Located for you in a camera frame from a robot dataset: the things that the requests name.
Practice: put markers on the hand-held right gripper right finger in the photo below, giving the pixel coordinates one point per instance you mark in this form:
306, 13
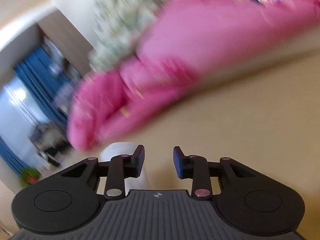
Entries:
178, 163

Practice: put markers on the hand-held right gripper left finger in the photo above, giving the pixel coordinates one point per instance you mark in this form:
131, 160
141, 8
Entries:
139, 161

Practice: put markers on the small white garment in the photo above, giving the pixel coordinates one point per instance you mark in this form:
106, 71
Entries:
111, 150

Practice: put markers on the pile of dark clothes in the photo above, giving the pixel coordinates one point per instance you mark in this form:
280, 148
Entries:
51, 146

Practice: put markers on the potted green plant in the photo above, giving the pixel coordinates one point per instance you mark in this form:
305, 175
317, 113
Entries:
30, 176

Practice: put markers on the pink blanket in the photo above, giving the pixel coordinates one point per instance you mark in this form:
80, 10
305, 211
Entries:
200, 42

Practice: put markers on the blue curtain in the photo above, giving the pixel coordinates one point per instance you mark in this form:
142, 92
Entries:
40, 76

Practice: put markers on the green patterned cloth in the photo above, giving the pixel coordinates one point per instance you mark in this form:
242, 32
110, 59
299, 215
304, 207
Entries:
120, 30

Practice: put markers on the bright window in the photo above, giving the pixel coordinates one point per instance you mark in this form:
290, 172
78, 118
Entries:
15, 110

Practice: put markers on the brown wooden wardrobe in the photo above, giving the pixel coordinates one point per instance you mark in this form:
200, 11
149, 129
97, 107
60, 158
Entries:
67, 37

